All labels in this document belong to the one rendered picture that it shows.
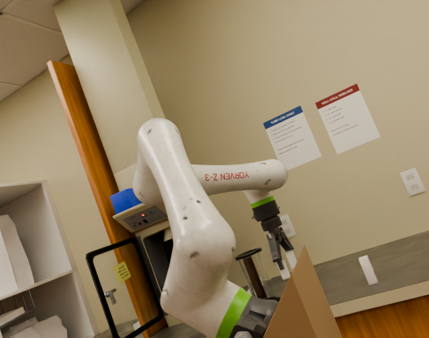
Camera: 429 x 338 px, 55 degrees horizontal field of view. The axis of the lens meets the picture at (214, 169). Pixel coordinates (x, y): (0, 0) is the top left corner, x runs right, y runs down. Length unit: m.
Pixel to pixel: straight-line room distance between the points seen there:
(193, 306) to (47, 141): 2.19
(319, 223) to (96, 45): 1.40
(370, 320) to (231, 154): 1.14
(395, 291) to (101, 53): 1.63
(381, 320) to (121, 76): 1.49
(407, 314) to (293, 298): 0.69
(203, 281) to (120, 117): 1.30
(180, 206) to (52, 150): 2.10
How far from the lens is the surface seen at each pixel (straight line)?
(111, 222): 2.01
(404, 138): 2.06
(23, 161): 3.12
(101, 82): 2.12
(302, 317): 0.82
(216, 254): 0.82
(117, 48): 2.09
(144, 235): 2.00
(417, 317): 1.45
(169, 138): 1.09
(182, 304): 0.94
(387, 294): 1.40
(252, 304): 0.94
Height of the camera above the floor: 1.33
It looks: 6 degrees up
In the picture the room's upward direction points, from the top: 21 degrees counter-clockwise
